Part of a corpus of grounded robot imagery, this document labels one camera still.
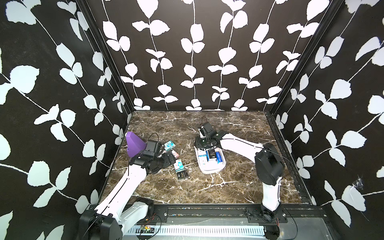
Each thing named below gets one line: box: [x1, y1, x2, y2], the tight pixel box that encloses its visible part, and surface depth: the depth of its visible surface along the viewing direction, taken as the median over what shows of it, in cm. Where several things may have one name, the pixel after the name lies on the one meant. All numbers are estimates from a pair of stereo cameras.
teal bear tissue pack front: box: [173, 158, 185, 173], surface depth 90 cm
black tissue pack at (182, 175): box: [177, 171, 189, 179], surface depth 87 cm
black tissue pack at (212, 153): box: [208, 149, 216, 159], surface depth 92 cm
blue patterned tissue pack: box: [215, 151, 223, 164], surface depth 92 cm
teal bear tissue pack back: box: [164, 140, 176, 152], surface depth 100 cm
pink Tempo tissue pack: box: [171, 150, 180, 159], surface depth 95 cm
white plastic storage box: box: [194, 146, 226, 175], surface depth 91 cm
